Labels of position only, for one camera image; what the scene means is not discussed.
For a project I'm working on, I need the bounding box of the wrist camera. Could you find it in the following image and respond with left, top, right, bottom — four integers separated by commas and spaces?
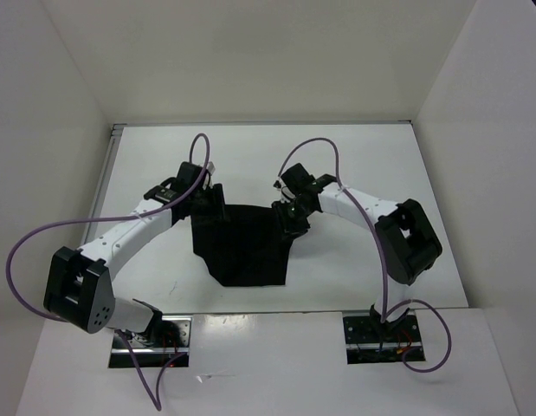
273, 180, 294, 203
203, 161, 216, 189

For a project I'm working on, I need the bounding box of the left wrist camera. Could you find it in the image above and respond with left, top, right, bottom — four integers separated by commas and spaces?
203, 161, 216, 189

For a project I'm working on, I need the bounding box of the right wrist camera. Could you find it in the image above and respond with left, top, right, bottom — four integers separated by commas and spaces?
273, 180, 294, 203

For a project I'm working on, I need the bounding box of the black skirt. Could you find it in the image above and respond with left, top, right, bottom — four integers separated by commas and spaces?
191, 205, 293, 288

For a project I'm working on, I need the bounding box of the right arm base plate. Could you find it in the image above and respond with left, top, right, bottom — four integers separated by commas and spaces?
342, 311, 425, 365

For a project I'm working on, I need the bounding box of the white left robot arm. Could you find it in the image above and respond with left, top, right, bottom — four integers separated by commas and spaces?
43, 162, 223, 347

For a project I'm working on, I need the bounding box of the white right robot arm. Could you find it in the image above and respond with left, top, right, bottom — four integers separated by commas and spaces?
272, 163, 442, 341

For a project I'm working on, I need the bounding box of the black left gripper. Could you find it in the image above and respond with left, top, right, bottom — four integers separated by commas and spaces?
190, 183, 230, 226

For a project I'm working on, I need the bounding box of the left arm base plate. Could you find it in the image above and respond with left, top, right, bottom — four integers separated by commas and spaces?
108, 315, 192, 368

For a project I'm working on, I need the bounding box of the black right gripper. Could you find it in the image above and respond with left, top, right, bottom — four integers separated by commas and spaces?
271, 198, 315, 244

